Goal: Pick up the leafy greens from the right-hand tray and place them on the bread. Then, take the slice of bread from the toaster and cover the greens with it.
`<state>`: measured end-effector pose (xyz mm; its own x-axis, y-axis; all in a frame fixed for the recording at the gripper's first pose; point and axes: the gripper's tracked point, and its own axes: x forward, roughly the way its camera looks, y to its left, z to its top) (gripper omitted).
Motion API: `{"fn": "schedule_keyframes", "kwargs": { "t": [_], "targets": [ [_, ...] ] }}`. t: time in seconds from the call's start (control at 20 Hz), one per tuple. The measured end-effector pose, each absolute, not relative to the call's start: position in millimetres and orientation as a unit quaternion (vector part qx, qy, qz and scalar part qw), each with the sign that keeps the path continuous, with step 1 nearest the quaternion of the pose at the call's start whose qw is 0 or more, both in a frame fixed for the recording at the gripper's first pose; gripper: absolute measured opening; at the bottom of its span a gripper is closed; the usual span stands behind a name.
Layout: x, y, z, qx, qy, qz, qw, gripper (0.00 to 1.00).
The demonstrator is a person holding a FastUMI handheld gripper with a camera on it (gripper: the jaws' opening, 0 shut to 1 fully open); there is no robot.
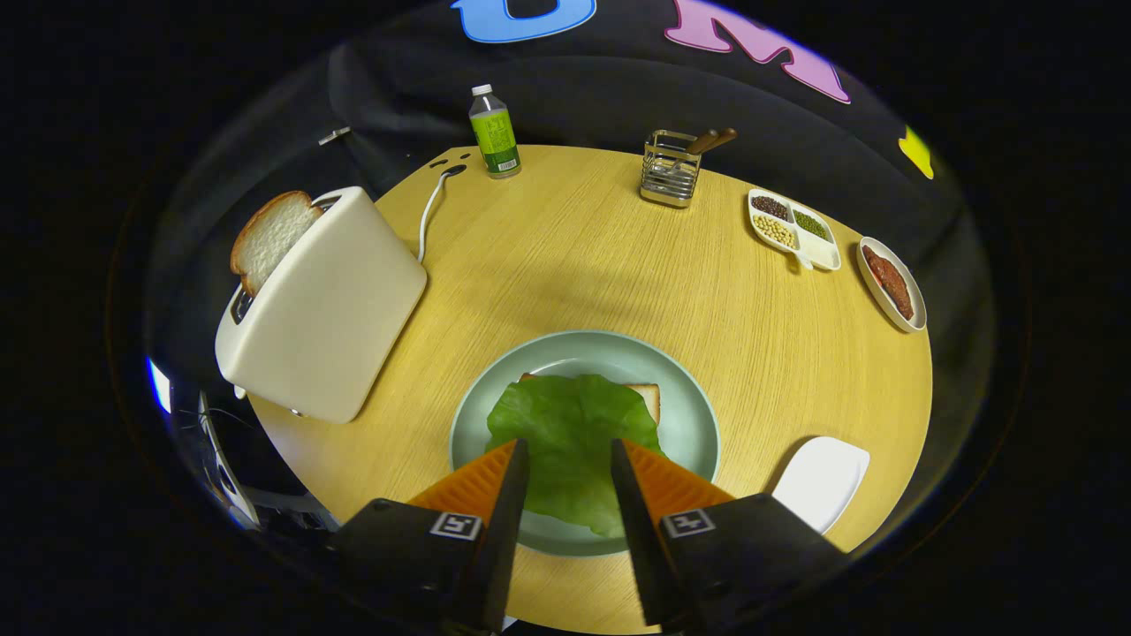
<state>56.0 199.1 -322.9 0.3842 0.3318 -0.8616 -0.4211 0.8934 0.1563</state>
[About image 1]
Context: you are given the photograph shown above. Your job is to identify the green label drink bottle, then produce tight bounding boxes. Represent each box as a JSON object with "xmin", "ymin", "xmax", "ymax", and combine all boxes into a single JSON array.
[{"xmin": 468, "ymin": 84, "xmax": 522, "ymax": 179}]

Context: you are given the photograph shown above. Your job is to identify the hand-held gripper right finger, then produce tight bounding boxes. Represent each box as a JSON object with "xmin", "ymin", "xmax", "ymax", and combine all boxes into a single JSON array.
[{"xmin": 610, "ymin": 438, "xmax": 849, "ymax": 632}]

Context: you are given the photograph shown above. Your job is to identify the white oval meat plate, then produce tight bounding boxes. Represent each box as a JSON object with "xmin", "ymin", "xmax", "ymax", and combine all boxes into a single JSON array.
[{"xmin": 856, "ymin": 236, "xmax": 928, "ymax": 334}]

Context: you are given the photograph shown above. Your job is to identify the white divided bean dish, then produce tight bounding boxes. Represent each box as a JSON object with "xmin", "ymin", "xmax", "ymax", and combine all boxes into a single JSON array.
[{"xmin": 748, "ymin": 188, "xmax": 842, "ymax": 272}]

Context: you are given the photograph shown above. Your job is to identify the metal wire utensil holder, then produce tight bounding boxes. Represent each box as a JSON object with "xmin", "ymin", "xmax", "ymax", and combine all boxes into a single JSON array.
[{"xmin": 640, "ymin": 130, "xmax": 703, "ymax": 209}]

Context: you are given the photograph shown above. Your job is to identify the reddish brown meat strips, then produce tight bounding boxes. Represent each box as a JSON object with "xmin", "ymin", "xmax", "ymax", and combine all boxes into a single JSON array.
[{"xmin": 862, "ymin": 245, "xmax": 915, "ymax": 321}]

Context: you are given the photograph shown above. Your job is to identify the green lettuce leaf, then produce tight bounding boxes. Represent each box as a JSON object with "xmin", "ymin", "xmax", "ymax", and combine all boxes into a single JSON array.
[{"xmin": 486, "ymin": 374, "xmax": 664, "ymax": 538}]

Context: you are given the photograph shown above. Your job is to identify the pale green round plate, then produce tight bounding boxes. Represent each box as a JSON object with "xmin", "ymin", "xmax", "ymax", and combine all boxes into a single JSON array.
[{"xmin": 449, "ymin": 330, "xmax": 721, "ymax": 557}]

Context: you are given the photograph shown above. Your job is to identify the white square plate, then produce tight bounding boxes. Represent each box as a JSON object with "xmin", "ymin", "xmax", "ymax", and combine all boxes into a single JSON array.
[{"xmin": 771, "ymin": 436, "xmax": 871, "ymax": 535}]

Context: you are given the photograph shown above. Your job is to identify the bread slice with pink topping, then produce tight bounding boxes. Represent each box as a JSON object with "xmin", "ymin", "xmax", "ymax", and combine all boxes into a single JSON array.
[{"xmin": 520, "ymin": 373, "xmax": 662, "ymax": 425}]

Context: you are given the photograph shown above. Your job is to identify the cream white toaster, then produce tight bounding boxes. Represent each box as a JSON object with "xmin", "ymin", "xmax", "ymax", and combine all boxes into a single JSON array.
[{"xmin": 215, "ymin": 185, "xmax": 429, "ymax": 425}]

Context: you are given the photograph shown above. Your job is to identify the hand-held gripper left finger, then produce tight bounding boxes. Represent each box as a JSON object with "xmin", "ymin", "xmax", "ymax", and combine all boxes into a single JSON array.
[{"xmin": 331, "ymin": 438, "xmax": 531, "ymax": 632}]

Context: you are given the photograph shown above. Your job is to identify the white toaster power cable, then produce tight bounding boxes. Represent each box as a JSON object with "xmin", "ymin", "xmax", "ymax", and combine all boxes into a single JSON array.
[{"xmin": 417, "ymin": 165, "xmax": 467, "ymax": 263}]

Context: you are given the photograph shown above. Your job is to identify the plain white bread slice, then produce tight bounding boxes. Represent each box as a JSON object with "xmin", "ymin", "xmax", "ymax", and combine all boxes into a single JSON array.
[{"xmin": 231, "ymin": 191, "xmax": 323, "ymax": 298}]

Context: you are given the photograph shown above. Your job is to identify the black backdrop cloth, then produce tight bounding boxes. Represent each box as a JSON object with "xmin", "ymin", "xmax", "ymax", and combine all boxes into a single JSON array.
[{"xmin": 141, "ymin": 0, "xmax": 995, "ymax": 496}]

